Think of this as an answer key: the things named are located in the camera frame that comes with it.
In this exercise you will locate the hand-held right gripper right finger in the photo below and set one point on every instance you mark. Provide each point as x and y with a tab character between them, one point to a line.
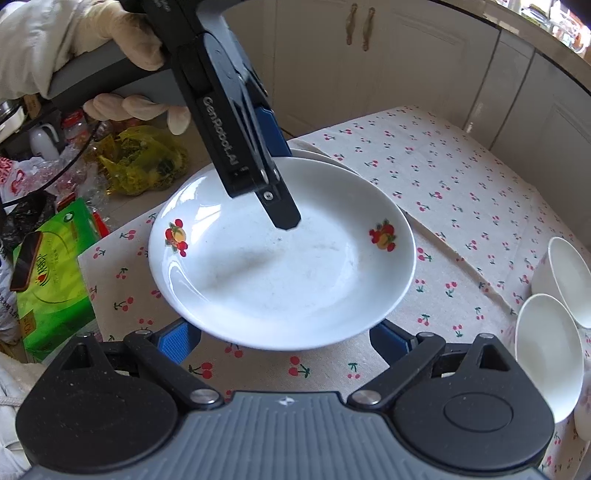
392	344

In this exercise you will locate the white printed plastic bag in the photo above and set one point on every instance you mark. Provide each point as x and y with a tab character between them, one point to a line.
8	300

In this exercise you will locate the white thermos jug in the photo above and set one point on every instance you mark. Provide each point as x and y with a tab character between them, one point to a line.
42	143

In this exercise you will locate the person's left forearm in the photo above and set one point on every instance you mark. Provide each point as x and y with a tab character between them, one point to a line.
27	41

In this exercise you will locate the person's white jacket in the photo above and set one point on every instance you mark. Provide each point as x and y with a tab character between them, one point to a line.
11	415

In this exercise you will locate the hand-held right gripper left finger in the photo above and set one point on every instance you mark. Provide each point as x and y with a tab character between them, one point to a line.
178	344

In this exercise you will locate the green tissue pack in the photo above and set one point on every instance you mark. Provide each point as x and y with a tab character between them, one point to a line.
60	286

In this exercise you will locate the red and white plastic bag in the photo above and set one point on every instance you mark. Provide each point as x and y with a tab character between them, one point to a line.
11	175

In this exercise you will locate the yellow plastic bag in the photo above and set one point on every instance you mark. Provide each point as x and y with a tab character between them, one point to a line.
138	161

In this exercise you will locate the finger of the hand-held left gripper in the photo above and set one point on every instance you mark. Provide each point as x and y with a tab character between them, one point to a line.
273	131
284	212

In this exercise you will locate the dark smartphone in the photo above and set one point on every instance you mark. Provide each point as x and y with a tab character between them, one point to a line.
25	261

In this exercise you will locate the person's left hand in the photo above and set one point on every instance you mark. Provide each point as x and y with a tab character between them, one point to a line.
124	32

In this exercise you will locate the cherry print tablecloth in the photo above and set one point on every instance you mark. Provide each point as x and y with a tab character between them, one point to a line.
461	194

